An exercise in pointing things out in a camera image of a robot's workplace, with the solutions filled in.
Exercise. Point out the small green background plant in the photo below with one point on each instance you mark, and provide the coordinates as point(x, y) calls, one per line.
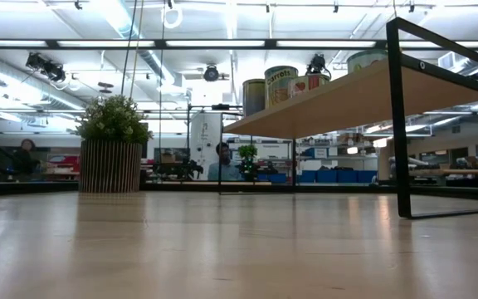
point(248, 160)

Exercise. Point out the red storage box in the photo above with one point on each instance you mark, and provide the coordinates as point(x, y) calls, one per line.
point(66, 162)

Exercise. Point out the wooden shelf black metal frame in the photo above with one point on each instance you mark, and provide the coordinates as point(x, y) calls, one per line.
point(347, 108)

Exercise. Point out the printed food can silver lid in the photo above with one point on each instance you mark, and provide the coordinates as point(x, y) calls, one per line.
point(363, 61)

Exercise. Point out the carrots can yellow blue label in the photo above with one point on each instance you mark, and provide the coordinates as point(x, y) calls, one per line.
point(278, 89)

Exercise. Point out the black overhead light bar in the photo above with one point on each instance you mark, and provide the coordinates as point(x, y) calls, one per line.
point(52, 43)

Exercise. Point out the blue storage bin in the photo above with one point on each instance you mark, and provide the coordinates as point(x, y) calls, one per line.
point(277, 178)
point(308, 176)
point(347, 176)
point(327, 176)
point(367, 176)

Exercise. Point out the black ceiling spotlight cluster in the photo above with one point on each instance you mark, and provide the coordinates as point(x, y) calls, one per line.
point(46, 66)

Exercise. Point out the person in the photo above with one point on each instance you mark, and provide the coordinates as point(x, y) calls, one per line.
point(224, 166)
point(27, 158)

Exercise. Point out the wooden background table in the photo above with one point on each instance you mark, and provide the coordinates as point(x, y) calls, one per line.
point(467, 171)

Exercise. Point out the green plant in slatted pot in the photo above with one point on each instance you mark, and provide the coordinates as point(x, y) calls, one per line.
point(110, 166)

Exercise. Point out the diced tomatoes can pink white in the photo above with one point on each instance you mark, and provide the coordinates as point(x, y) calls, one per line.
point(305, 86)

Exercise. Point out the white background cabinet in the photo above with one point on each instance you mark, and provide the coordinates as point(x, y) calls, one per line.
point(201, 137)

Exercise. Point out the blue yellow can green stripes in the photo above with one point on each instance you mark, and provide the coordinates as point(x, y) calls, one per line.
point(253, 97)

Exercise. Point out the round black ceiling device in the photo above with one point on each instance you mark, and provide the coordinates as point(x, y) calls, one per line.
point(211, 73)

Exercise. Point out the black metal table frame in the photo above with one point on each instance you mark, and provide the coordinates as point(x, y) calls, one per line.
point(35, 187)

